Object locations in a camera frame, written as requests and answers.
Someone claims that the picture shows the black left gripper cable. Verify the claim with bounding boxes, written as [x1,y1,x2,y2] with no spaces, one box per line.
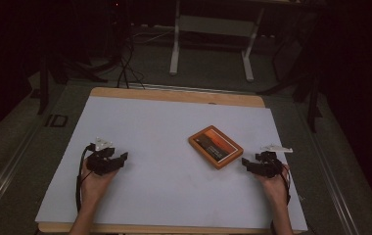
[74,143,96,213]

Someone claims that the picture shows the orange box with picture lid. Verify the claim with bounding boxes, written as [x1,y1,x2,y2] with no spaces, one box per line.
[187,124,245,170]

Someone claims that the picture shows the black floor cables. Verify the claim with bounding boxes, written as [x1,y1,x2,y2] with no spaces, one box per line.
[116,30,147,90]

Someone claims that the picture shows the person's right hand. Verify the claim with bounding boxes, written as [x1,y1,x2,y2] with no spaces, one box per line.
[256,164,292,207]

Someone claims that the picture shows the person's left hand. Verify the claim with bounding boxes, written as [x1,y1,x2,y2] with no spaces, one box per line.
[80,160,119,204]

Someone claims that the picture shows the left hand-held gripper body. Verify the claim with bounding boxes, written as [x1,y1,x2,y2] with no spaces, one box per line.
[85,136,116,176]

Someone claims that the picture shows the white metal desk frame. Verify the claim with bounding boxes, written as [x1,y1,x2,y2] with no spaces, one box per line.
[168,0,267,83]

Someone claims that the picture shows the metal floor rail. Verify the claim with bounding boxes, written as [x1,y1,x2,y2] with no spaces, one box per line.
[296,102,363,235]
[0,121,46,226]

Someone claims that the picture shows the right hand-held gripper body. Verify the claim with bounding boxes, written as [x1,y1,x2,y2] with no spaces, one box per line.
[255,144,294,179]

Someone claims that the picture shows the black metal stand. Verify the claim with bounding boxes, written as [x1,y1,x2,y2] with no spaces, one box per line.
[305,72,323,134]

